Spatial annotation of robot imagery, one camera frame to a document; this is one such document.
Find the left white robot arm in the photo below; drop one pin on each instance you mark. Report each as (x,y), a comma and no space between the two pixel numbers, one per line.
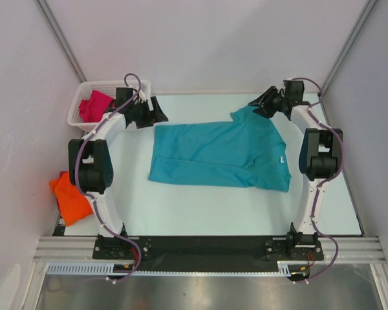
(90,165)

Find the orange t shirt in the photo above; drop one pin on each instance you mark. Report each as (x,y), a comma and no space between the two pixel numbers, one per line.
(72,205)

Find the aluminium front rail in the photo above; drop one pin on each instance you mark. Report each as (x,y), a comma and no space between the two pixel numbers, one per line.
(352,250)

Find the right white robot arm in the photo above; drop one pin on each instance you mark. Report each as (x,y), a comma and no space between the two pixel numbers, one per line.
(321,160)

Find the teal t shirt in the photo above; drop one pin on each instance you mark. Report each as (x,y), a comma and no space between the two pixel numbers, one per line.
(247,151)

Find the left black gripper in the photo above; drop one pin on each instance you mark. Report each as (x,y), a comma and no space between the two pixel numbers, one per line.
(152,116)

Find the magenta t shirt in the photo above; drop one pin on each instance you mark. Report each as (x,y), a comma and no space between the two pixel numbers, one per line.
(91,110)

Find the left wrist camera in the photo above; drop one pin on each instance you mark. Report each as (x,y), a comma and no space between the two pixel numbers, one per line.
(140,98)

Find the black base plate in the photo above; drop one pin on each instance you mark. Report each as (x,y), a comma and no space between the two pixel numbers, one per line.
(192,254)

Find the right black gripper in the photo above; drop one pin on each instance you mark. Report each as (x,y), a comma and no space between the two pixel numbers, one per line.
(266,111)

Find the white plastic basket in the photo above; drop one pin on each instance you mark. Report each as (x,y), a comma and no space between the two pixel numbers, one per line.
(84,92)

